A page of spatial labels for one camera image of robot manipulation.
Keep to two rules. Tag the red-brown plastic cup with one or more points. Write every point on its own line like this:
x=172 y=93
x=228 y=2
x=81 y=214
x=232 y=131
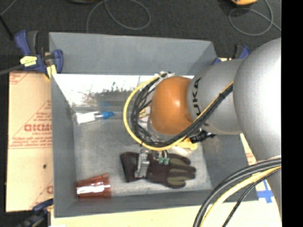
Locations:
x=93 y=185

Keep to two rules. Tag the pale yellow flat thing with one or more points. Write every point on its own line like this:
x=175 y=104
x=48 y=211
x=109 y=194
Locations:
x=189 y=145

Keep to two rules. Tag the black cylinder on white bracket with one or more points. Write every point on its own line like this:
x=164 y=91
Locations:
x=201 y=136

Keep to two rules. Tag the grey metal bin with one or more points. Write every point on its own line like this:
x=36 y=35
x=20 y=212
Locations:
x=99 y=145

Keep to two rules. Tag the white tube with blue cap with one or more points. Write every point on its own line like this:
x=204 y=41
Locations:
x=86 y=117

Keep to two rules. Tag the dark brown glove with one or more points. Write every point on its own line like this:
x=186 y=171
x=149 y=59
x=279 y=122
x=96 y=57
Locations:
x=163 y=174

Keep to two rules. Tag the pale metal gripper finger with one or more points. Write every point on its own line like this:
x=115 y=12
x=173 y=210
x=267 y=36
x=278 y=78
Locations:
x=140 y=172
x=144 y=163

